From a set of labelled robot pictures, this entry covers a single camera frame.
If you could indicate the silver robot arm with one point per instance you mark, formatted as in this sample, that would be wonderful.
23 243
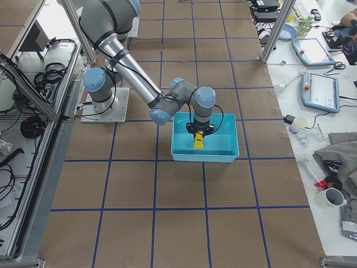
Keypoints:
106 24

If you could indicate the blue plate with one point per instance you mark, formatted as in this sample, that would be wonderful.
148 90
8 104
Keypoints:
287 33

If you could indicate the teach pendant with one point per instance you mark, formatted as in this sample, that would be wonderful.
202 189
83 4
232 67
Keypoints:
320 92
311 52

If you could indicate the paper cup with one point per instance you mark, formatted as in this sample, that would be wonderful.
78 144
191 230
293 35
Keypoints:
298 124

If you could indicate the white mug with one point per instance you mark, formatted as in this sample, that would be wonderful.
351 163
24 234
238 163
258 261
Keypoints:
329 198

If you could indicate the near teach pendant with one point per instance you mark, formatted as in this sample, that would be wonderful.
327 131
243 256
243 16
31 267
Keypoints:
320 92

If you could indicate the far teach pendant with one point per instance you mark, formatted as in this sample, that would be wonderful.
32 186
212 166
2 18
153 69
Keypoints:
311 52

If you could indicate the turquoise plastic bin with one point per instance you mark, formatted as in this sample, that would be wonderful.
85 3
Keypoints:
221 146

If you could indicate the black power adapter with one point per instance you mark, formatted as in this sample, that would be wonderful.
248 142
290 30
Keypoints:
288 119

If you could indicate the yellow beetle toy car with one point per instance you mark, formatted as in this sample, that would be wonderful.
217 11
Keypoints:
199 140

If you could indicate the grey electronics box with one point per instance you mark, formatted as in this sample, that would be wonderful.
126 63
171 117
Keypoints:
36 41

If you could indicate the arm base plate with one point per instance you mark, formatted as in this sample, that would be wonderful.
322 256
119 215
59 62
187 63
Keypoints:
112 110
133 33

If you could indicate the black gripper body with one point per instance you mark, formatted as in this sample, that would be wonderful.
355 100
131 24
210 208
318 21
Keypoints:
199 129

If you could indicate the aluminium frame post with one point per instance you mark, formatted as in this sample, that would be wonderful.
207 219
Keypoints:
276 30

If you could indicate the grey cloth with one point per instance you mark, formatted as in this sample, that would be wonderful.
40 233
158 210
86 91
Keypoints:
342 149

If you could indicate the scissors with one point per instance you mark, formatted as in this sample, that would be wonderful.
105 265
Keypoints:
337 66

